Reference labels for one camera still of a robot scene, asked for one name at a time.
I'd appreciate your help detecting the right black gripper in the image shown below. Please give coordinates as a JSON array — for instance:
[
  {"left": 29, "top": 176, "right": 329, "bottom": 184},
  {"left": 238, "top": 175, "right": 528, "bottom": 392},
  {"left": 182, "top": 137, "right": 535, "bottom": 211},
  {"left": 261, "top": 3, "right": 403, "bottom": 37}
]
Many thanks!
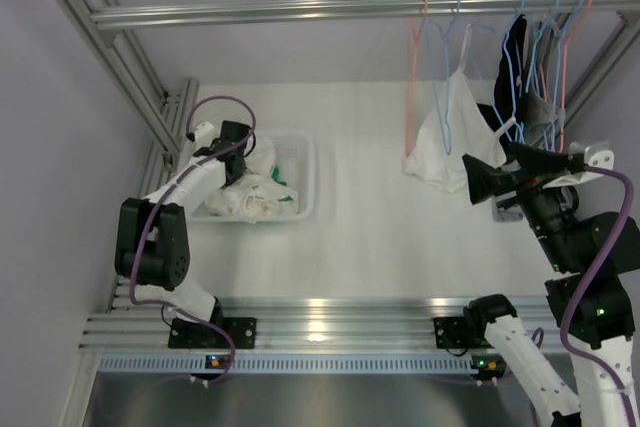
[{"left": 462, "top": 139, "right": 578, "bottom": 271}]

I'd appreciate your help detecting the green tank top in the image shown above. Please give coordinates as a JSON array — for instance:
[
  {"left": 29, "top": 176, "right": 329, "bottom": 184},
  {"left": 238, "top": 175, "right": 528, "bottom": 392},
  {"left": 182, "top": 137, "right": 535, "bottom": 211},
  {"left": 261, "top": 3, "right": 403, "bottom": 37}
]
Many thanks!
[{"left": 271, "top": 165, "right": 298, "bottom": 202}]

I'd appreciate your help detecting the white tank top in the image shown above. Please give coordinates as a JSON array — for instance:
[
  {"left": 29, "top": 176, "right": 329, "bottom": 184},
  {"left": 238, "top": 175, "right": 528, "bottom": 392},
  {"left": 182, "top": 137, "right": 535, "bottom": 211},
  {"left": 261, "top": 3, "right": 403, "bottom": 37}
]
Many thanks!
[{"left": 204, "top": 138, "right": 299, "bottom": 223}]

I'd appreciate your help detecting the light blue hanger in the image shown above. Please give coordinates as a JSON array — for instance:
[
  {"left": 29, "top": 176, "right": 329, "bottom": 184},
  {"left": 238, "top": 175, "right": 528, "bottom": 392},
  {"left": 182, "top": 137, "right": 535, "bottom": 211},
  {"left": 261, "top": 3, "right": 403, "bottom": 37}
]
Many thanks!
[{"left": 424, "top": 0, "right": 511, "bottom": 163}]

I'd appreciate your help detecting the pink hanger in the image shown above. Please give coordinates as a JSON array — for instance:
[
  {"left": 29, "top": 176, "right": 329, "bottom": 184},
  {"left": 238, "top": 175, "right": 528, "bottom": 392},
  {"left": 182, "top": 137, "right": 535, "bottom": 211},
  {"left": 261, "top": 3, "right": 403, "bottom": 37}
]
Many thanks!
[
  {"left": 530, "top": 0, "right": 593, "bottom": 152},
  {"left": 404, "top": 0, "right": 429, "bottom": 158}
]

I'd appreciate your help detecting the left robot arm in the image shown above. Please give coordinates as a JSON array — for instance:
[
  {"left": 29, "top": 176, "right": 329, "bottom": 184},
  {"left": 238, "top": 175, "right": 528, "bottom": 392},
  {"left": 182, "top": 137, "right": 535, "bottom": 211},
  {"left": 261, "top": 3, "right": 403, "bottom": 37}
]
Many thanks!
[{"left": 114, "top": 120, "right": 255, "bottom": 347}]

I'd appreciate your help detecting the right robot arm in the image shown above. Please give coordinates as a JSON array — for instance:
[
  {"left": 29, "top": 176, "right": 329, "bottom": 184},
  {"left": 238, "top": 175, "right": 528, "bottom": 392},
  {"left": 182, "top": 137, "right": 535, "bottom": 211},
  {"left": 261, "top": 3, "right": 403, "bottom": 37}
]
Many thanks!
[{"left": 462, "top": 143, "right": 639, "bottom": 426}]

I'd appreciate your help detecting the black tank top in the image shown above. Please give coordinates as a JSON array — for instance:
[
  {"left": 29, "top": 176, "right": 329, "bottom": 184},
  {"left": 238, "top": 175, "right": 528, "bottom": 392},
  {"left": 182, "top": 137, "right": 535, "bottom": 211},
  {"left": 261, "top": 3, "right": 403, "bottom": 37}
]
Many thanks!
[{"left": 478, "top": 15, "right": 529, "bottom": 154}]

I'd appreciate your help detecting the grey tank top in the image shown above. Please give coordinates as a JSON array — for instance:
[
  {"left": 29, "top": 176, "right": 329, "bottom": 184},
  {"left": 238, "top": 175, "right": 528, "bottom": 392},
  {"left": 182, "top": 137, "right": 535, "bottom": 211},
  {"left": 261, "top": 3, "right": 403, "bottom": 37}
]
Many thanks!
[{"left": 521, "top": 18, "right": 559, "bottom": 151}]

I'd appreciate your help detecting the blue hanger with black top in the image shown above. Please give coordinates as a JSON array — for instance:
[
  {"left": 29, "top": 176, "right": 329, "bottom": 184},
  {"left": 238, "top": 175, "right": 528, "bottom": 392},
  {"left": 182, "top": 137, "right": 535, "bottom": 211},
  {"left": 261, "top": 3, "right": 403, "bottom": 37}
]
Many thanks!
[{"left": 494, "top": 0, "right": 528, "bottom": 148}]

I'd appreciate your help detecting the blue hanger with grey top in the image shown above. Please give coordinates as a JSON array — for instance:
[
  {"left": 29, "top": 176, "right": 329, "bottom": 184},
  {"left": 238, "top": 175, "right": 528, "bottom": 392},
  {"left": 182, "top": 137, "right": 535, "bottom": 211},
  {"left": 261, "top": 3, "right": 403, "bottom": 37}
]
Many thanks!
[{"left": 525, "top": 0, "right": 560, "bottom": 150}]

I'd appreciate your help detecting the rightmost blue hanger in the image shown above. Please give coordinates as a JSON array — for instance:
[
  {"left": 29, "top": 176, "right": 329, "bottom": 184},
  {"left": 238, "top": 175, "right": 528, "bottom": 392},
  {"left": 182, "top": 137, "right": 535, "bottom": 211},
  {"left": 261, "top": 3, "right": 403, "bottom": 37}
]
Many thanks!
[{"left": 543, "top": 0, "right": 592, "bottom": 152}]

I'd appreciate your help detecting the white plastic basket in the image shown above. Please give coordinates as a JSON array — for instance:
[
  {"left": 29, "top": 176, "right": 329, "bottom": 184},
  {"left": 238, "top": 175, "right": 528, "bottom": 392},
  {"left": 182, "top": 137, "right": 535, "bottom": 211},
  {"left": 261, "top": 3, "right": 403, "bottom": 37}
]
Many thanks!
[{"left": 190, "top": 130, "right": 316, "bottom": 224}]

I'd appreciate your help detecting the white cloth on table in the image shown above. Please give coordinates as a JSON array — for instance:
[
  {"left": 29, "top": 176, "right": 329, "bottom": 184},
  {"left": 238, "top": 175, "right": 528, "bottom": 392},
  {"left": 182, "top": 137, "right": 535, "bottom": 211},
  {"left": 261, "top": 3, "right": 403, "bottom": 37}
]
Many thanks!
[{"left": 403, "top": 26, "right": 515, "bottom": 193}]

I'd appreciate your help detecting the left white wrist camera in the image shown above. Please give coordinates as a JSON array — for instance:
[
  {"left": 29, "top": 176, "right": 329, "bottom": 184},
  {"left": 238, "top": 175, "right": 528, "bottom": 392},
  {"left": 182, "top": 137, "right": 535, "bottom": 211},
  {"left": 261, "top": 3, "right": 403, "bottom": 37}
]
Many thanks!
[{"left": 184, "top": 121, "right": 220, "bottom": 157}]

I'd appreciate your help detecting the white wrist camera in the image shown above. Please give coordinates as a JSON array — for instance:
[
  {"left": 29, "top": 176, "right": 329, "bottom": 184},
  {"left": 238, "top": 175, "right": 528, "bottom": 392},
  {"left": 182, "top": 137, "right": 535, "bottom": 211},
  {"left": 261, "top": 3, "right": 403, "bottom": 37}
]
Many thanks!
[
  {"left": 184, "top": 121, "right": 220, "bottom": 157},
  {"left": 544, "top": 141, "right": 615, "bottom": 189}
]

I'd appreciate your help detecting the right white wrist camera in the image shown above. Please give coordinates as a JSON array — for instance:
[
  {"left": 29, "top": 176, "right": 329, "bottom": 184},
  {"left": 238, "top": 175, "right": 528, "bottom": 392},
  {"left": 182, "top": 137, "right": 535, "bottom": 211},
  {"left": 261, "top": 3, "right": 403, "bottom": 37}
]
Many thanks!
[{"left": 544, "top": 141, "right": 615, "bottom": 189}]

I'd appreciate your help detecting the aluminium hanging rail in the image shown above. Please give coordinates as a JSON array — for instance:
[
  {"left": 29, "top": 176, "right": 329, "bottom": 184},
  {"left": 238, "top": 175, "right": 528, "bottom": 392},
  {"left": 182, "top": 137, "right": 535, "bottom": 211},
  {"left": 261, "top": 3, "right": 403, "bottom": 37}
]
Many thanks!
[{"left": 90, "top": 0, "right": 639, "bottom": 32}]

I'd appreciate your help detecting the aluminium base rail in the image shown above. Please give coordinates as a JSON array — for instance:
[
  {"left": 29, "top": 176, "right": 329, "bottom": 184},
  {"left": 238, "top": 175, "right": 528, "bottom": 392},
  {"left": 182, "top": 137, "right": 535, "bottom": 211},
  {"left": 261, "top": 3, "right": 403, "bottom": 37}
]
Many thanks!
[{"left": 79, "top": 296, "right": 469, "bottom": 353}]

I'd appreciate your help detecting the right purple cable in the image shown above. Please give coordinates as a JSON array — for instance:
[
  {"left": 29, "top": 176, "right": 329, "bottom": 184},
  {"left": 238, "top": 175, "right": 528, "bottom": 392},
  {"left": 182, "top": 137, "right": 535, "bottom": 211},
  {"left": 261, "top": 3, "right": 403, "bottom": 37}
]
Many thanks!
[{"left": 529, "top": 164, "right": 636, "bottom": 423}]

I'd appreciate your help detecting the left aluminium frame post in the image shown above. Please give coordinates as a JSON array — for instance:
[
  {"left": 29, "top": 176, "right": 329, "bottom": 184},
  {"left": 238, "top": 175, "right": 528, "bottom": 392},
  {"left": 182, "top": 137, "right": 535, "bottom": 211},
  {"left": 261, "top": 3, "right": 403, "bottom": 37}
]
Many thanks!
[{"left": 56, "top": 0, "right": 199, "bottom": 169}]

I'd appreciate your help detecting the slotted cable duct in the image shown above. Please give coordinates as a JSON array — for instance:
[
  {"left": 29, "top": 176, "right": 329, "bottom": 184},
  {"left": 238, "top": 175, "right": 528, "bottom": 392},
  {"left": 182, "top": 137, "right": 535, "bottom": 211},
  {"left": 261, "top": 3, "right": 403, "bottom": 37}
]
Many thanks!
[{"left": 98, "top": 353, "right": 498, "bottom": 375}]

